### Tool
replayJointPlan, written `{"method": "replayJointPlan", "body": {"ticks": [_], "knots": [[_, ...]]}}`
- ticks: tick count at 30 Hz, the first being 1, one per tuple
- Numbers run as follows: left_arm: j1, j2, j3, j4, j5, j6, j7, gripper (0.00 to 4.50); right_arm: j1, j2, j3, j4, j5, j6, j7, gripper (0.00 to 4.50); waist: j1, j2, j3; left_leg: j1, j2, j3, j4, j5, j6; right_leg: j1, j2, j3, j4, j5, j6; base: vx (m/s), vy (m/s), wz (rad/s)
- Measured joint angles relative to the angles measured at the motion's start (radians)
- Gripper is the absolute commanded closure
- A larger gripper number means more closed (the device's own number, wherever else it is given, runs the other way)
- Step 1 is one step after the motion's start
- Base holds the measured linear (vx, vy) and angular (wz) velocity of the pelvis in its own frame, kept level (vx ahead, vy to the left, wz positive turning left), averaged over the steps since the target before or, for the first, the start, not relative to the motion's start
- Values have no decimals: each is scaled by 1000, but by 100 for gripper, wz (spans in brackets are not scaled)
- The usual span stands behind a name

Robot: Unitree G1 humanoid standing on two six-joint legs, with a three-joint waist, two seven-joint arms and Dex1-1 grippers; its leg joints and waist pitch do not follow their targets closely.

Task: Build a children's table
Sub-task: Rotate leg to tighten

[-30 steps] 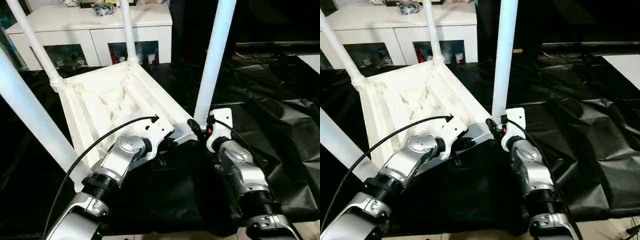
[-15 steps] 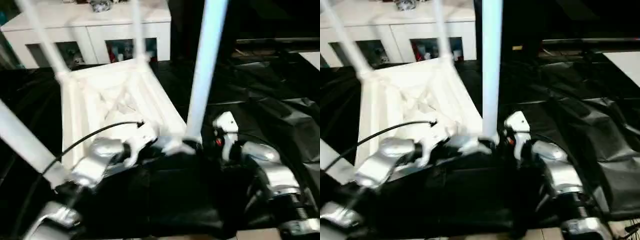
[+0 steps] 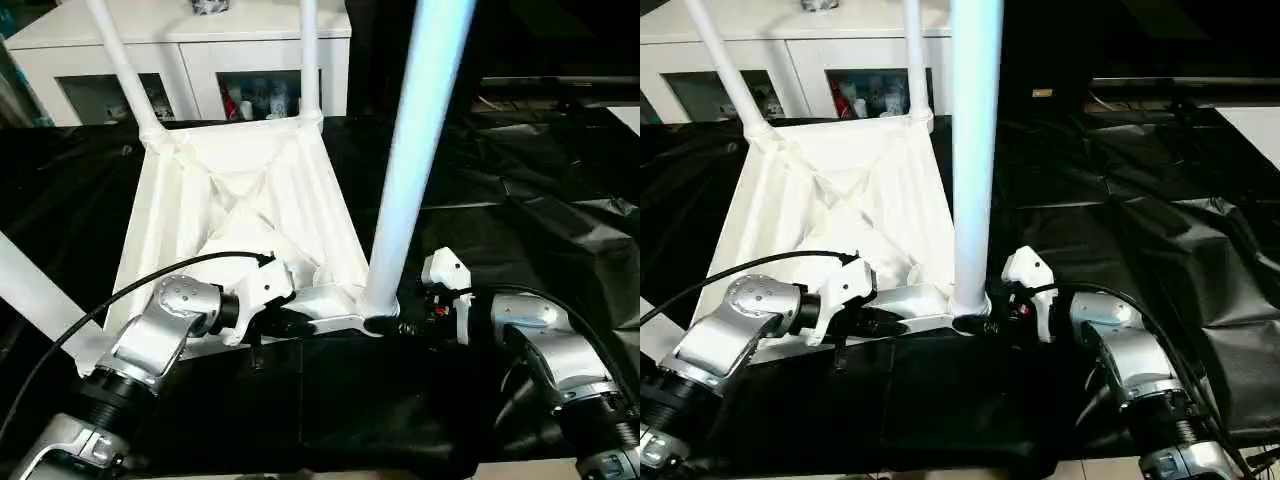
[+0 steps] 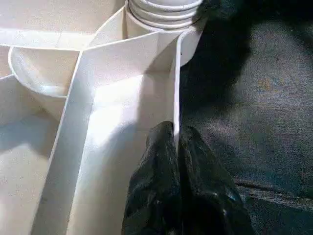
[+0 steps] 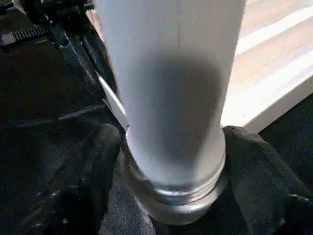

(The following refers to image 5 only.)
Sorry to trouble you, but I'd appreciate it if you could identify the white plastic table top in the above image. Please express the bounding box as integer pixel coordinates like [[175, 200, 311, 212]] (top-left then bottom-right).
[[85, 0, 313, 226]]

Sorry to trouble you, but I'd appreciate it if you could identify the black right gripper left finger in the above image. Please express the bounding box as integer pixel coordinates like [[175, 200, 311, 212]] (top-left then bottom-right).
[[31, 123, 122, 235]]

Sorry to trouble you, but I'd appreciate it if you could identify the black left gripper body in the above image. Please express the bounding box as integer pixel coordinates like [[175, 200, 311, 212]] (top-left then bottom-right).
[[0, 0, 96, 50]]

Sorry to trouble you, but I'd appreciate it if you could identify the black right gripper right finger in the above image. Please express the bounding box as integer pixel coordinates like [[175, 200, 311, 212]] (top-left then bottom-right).
[[221, 124, 313, 235]]

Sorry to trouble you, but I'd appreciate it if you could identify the white plastic table leg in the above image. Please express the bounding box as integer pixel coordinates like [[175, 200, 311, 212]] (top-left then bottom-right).
[[93, 0, 246, 204]]

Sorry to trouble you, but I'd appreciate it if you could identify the black plastic mat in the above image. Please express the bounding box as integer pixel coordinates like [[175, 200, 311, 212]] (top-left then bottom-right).
[[0, 0, 313, 235]]

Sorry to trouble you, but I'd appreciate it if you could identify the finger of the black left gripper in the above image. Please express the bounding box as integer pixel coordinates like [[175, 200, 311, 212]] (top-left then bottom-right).
[[50, 23, 99, 92], [82, 31, 118, 94]]

